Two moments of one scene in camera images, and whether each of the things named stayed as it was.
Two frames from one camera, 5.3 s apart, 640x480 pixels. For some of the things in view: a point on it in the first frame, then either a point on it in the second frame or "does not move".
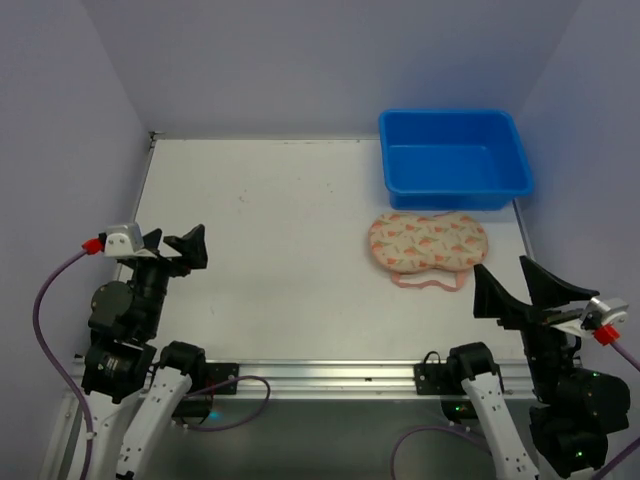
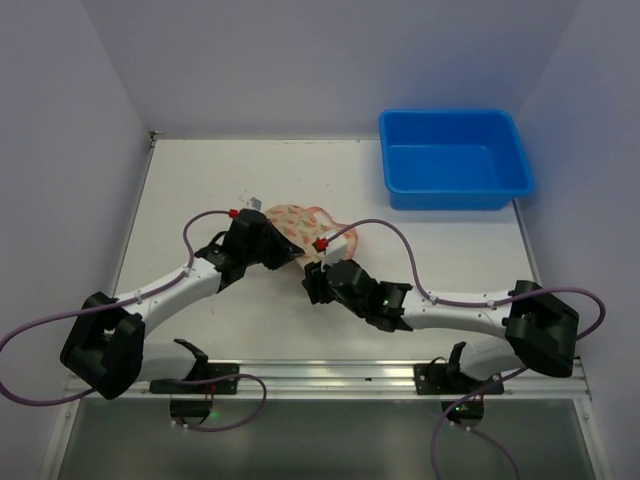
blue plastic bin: x=452 y=159 does not move
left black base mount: x=221 y=379 does not move
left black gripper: x=163 y=258 → x=270 y=245
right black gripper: x=530 y=316 → x=319 y=284
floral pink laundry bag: x=434 y=250 → x=304 y=226
